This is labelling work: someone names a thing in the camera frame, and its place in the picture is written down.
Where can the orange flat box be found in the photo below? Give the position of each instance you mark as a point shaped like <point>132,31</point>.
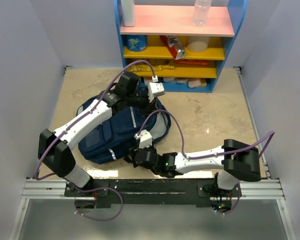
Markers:
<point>192,62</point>

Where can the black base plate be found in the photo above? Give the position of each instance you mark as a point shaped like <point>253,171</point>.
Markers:
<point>199,192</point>

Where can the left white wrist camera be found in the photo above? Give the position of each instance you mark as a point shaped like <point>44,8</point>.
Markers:
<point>155,88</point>

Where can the yellow snack bag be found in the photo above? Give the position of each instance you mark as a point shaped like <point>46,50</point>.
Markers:
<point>142,67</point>

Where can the white plastic tub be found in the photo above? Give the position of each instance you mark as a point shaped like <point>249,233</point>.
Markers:
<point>197,44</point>

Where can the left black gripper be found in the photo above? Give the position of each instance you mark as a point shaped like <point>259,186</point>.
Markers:
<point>149,108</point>

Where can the aluminium frame rail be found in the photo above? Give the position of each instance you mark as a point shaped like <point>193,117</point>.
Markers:
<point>266,189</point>

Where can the blue shelf unit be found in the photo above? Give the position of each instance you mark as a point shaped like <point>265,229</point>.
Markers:
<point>223,26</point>

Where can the red silver snack box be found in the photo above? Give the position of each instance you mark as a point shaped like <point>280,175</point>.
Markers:
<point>174,46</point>

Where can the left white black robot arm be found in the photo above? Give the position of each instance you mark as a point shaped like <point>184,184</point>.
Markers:
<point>55,147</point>

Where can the clear plastic water bottle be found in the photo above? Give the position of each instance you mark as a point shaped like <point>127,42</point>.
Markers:
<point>200,12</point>

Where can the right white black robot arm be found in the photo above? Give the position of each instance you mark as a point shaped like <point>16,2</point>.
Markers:
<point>237,162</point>

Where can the blue round can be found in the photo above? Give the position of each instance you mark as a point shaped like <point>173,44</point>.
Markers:
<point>136,43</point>

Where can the white cylinder bottle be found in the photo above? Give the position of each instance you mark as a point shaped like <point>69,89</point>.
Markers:
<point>128,12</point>

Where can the orange pink sponge pack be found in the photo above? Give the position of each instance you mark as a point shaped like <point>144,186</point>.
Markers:
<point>197,82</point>

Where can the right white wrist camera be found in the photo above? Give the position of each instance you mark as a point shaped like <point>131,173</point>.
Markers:
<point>144,139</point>

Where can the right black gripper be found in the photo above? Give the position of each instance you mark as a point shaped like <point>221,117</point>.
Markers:
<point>134,151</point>

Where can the navy blue backpack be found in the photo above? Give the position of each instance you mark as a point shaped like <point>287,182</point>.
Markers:
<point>115,137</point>

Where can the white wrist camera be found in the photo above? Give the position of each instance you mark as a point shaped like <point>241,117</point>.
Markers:
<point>144,139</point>
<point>155,88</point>

